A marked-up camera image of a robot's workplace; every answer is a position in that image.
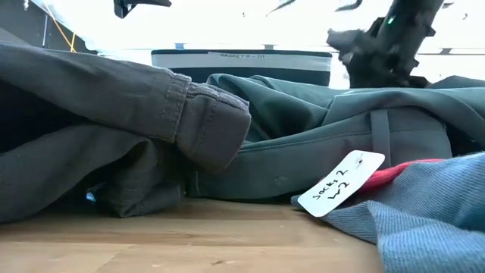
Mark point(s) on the handwritten white paper tag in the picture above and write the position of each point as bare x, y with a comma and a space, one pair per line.
341, 184

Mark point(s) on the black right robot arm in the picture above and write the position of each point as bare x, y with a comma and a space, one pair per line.
413, 19

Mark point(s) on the navy white striped fabric basket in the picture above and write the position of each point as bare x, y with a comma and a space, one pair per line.
242, 62

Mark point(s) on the dark grey garment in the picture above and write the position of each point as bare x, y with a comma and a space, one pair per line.
94, 113

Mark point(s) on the light blue knit sock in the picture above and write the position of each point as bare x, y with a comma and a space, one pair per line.
417, 227

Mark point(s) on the grey-green trousers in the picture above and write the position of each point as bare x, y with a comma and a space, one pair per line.
303, 159

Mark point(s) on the red sock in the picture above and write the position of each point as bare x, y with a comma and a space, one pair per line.
394, 172

